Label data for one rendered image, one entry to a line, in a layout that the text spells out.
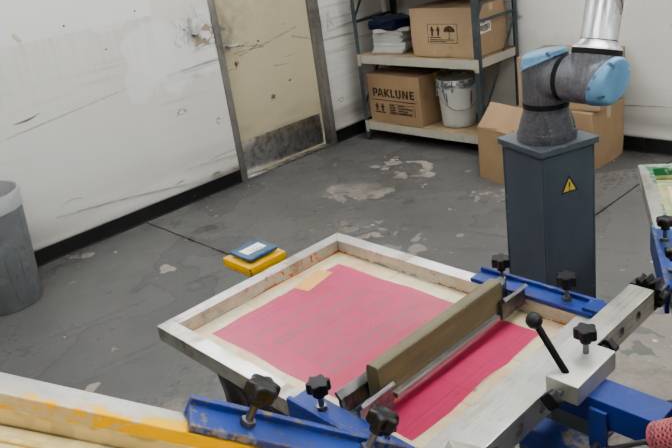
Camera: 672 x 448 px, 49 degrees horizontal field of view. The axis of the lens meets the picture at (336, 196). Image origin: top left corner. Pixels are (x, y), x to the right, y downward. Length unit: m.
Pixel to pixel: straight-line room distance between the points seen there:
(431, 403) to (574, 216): 0.80
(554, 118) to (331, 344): 0.80
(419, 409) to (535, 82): 0.89
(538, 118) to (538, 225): 0.28
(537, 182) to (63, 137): 3.55
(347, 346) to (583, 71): 0.83
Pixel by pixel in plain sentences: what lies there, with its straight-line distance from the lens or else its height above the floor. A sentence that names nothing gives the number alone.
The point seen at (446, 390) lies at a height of 0.95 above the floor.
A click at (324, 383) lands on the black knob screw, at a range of 1.32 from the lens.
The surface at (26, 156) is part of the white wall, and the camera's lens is 4.87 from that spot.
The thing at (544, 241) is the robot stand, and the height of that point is 0.95.
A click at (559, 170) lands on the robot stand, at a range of 1.95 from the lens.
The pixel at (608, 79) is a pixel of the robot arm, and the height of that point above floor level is 1.38.
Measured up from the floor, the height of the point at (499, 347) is 0.96.
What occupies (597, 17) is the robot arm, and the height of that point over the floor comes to 1.51.
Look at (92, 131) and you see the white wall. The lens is 5.02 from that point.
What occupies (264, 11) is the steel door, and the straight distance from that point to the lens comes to 5.79.
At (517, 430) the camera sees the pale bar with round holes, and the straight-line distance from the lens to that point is 1.27.
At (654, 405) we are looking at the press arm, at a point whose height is 1.04.
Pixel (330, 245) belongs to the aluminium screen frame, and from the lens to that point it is 1.99.
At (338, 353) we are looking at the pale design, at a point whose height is 0.96.
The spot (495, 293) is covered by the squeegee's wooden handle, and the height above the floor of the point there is 1.04.
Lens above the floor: 1.81
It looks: 21 degrees down
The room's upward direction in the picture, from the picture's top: 8 degrees counter-clockwise
